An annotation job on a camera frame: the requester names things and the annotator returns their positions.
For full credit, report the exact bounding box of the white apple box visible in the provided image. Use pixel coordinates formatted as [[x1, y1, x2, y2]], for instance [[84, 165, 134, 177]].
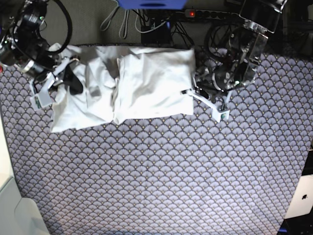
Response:
[[285, 175, 313, 219]]

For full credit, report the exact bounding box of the black box under table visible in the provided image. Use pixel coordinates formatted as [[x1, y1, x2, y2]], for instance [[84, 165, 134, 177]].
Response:
[[141, 24, 172, 45]]

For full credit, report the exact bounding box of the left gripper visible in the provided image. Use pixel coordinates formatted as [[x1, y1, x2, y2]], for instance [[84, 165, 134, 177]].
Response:
[[181, 87, 231, 122]]

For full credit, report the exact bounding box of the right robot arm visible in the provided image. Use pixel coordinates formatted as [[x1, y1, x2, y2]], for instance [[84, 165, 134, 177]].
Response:
[[0, 0, 83, 110]]

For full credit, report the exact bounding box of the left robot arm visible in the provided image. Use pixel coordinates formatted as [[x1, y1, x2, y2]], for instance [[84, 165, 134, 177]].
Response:
[[186, 0, 287, 122]]

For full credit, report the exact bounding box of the black power strip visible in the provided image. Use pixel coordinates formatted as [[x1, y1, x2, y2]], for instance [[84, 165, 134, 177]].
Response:
[[184, 9, 238, 19]]

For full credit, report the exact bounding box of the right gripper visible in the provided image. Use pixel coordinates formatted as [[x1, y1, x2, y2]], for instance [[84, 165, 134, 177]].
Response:
[[29, 56, 84, 108]]

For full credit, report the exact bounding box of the blue box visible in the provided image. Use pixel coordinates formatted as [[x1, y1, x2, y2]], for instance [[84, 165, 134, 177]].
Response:
[[118, 0, 187, 10]]

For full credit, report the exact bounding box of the patterned table cloth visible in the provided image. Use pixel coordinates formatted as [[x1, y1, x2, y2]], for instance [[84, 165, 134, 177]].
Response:
[[0, 54, 313, 235]]

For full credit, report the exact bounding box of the white T-shirt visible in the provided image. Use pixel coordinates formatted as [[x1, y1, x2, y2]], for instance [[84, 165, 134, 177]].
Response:
[[50, 46, 195, 133]]

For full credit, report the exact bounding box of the grey looped cable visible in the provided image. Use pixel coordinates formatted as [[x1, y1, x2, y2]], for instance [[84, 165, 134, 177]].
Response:
[[100, 0, 130, 39]]

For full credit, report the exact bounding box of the grey plastic bin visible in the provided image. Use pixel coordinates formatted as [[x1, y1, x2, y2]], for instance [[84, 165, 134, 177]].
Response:
[[0, 177, 49, 235]]

